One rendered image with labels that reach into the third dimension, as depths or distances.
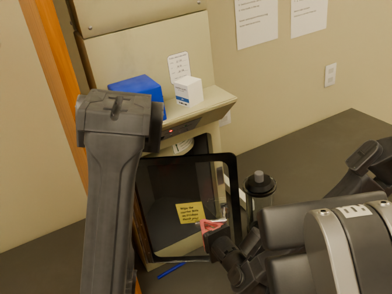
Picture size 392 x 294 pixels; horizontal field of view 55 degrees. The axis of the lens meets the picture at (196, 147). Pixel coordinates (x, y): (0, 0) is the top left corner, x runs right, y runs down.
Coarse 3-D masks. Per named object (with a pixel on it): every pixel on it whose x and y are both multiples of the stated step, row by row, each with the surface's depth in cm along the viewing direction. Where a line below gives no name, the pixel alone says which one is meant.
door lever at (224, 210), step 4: (224, 208) 105; (220, 212) 106; (224, 212) 104; (228, 212) 106; (224, 216) 103; (196, 220) 103; (212, 220) 102; (216, 220) 102; (220, 220) 102; (224, 220) 101; (196, 224) 103; (204, 224) 102
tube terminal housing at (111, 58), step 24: (144, 24) 89; (168, 24) 91; (192, 24) 94; (96, 48) 85; (120, 48) 88; (144, 48) 90; (168, 48) 93; (192, 48) 97; (96, 72) 87; (120, 72) 90; (144, 72) 93; (168, 72) 96; (192, 72) 100; (168, 96) 99; (168, 144) 106; (216, 144) 114; (144, 264) 125
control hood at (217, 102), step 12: (204, 96) 98; (216, 96) 97; (228, 96) 96; (168, 108) 95; (180, 108) 94; (192, 108) 93; (204, 108) 93; (216, 108) 94; (228, 108) 100; (168, 120) 89; (180, 120) 91; (204, 120) 100; (216, 120) 106
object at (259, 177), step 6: (258, 174) 116; (264, 174) 121; (246, 180) 121; (252, 180) 119; (258, 180) 117; (264, 180) 118; (270, 180) 118; (246, 186) 119; (252, 186) 117; (258, 186) 116; (264, 186) 116; (270, 186) 117
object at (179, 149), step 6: (192, 138) 117; (174, 144) 110; (180, 144) 111; (186, 144) 112; (192, 144) 115; (162, 150) 110; (168, 150) 110; (174, 150) 110; (180, 150) 111; (186, 150) 112; (144, 156) 113; (150, 156) 111; (156, 156) 110
